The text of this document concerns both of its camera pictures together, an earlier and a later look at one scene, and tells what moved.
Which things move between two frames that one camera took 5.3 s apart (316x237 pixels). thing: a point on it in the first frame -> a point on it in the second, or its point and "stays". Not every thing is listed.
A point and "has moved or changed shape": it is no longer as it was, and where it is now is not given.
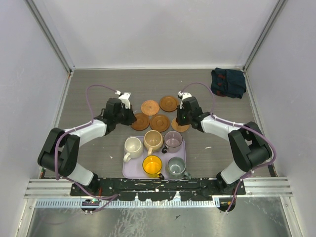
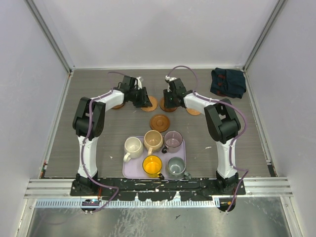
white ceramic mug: [134, 146] stays
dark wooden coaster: [159, 123] stays
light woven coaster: [150, 107] has moved or changed shape
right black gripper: [178, 120] -> [167, 103]
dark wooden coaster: [168, 103] stays
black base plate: [155, 189] stays
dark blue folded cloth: [228, 83] stays
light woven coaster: [179, 128] has moved or changed shape
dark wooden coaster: [141, 123] has moved or changed shape
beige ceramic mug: [153, 141] stays
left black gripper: [131, 118] -> [143, 101]
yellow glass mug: [152, 166] stays
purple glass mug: [173, 140] stays
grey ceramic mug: [176, 169] stays
